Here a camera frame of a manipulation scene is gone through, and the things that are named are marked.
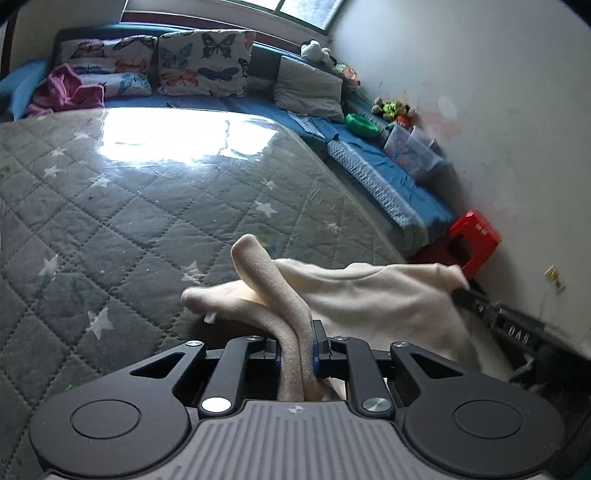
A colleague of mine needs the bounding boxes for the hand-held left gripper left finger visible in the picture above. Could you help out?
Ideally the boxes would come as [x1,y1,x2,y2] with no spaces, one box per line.
[131,337,281,414]

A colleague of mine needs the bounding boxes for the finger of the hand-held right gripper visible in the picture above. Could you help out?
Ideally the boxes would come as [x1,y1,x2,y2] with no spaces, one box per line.
[454,289,546,357]

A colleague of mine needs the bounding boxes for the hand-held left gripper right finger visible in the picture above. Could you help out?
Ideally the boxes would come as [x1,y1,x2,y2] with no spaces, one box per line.
[311,320,462,419]

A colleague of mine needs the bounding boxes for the cream fleece pants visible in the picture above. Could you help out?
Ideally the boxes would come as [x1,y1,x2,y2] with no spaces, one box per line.
[181,234,516,402]

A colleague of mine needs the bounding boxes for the red plastic stool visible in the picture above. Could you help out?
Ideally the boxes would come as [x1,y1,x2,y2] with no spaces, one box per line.
[411,210,502,280]

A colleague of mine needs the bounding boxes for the clear plastic storage box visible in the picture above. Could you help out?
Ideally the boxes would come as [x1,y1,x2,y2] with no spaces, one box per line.
[383,124,447,179]

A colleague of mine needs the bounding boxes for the grey quilted table cover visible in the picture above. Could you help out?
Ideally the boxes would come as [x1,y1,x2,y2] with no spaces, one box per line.
[0,108,408,464]

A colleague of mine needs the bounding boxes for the green plastic bowl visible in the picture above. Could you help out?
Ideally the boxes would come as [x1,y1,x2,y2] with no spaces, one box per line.
[345,113,384,137]

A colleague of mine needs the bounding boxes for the green plush toy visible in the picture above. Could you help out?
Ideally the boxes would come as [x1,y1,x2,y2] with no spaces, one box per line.
[372,97,416,119]

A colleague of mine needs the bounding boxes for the blue sofa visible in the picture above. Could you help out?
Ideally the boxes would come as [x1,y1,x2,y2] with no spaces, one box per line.
[0,25,462,253]

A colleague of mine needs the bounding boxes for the grey pillow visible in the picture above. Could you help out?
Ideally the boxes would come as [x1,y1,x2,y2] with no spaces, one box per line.
[273,55,345,122]

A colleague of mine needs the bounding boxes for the square butterfly print pillow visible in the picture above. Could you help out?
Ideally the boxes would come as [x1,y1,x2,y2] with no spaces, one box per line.
[157,30,257,98]

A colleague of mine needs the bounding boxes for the panda plush toy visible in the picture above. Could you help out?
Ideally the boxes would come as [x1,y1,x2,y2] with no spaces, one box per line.
[301,41,336,66]

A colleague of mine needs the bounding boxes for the small butterfly print pillow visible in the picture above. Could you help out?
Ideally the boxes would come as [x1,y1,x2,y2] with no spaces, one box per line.
[78,71,153,98]

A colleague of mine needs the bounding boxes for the pink cloth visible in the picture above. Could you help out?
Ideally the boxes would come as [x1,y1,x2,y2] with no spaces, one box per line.
[25,64,106,116]

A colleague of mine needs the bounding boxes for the long butterfly print pillow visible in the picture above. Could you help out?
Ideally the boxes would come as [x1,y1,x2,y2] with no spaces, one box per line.
[59,34,158,75]

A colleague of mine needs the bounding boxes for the window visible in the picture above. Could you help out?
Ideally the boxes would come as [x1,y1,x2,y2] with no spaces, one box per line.
[122,0,348,36]

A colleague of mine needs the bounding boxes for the blue bolster pillow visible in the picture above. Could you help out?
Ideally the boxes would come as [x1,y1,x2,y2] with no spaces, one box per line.
[0,60,52,121]

